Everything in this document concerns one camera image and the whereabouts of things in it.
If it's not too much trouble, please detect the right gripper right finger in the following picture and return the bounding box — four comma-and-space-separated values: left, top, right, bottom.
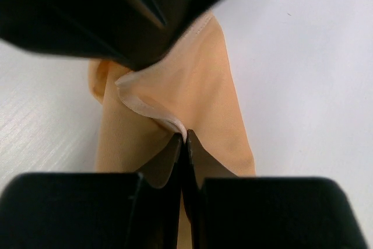
182, 131, 368, 248

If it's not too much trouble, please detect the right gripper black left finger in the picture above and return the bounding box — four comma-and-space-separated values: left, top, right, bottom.
1, 134, 182, 248

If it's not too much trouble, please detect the peach satin napkin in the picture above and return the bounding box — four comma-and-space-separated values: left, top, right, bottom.
88, 12, 255, 248

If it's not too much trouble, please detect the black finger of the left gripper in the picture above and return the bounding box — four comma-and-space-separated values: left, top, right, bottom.
1, 0, 219, 71

